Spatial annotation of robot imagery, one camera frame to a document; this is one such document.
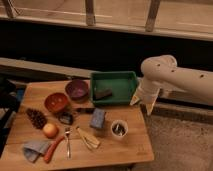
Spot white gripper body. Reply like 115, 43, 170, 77
137, 79, 161, 104

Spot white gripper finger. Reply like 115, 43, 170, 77
130, 95, 140, 106
145, 103, 155, 116

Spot dark eraser block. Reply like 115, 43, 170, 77
94, 89, 112, 100

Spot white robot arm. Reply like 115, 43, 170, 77
130, 55, 213, 115

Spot purple bowl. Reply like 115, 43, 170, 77
65, 79, 89, 101

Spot orange-red bowl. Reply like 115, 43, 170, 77
44, 92, 69, 114

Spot green plastic bin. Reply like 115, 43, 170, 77
90, 71, 138, 106

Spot blue-grey sponge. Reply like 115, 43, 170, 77
90, 108, 106, 129

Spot beige wooden tongs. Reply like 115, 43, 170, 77
76, 126, 100, 150

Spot small dark metal clip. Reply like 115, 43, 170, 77
59, 112, 74, 125

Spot wooden cutting board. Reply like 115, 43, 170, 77
0, 81, 154, 171

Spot silver fork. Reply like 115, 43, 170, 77
65, 127, 71, 158

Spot orange apple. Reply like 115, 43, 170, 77
43, 123, 58, 138

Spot brown pine cone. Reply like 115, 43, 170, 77
26, 108, 47, 129

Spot grey folded cloth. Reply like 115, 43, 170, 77
22, 140, 50, 163

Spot black-handled knife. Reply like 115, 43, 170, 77
75, 108, 95, 114

